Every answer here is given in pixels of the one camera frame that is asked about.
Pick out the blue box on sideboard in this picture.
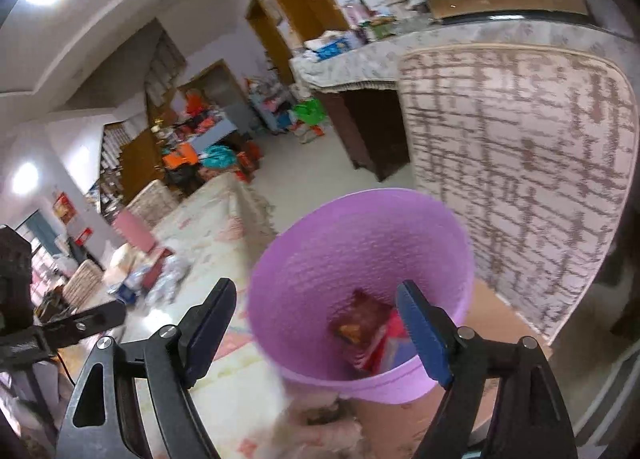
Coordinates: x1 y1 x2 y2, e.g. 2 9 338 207
315 36 351 60

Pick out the purple plastic basket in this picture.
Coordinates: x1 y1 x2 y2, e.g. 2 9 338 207
247 188 476 405

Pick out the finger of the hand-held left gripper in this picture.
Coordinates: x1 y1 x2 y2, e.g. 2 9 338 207
35 300 127 350

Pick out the sideboard with leaf cloth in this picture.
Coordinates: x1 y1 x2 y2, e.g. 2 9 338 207
290 19 616 182

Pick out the green bag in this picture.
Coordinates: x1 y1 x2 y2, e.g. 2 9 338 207
292 99 326 127

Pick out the teal bag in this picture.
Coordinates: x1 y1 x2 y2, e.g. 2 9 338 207
200 144 238 170

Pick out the pink insulated bottle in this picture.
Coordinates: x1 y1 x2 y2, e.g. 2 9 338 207
112 211 158 252

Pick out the red white swirl box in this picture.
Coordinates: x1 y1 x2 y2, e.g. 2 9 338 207
352 309 418 375

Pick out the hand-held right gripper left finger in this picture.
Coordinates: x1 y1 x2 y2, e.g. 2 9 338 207
56 278 238 459

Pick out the red wall calendar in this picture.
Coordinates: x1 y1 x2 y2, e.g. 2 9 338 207
52 191 76 224

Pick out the wooden staircase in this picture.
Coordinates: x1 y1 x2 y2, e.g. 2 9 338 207
92 31 188 210

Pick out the clear plastic bag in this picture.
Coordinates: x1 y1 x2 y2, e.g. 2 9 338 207
147 254 193 305

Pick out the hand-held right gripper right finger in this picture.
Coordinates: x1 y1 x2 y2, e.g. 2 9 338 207
395 280 578 459

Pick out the patterned tablecloth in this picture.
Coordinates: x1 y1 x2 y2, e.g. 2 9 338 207
115 171 361 459

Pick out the brown snack bag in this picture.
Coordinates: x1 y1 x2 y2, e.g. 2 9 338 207
334 289 393 345

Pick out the woven pattern dining chair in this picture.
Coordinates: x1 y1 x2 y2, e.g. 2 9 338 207
62 259 103 310
125 179 181 227
397 44 640 345

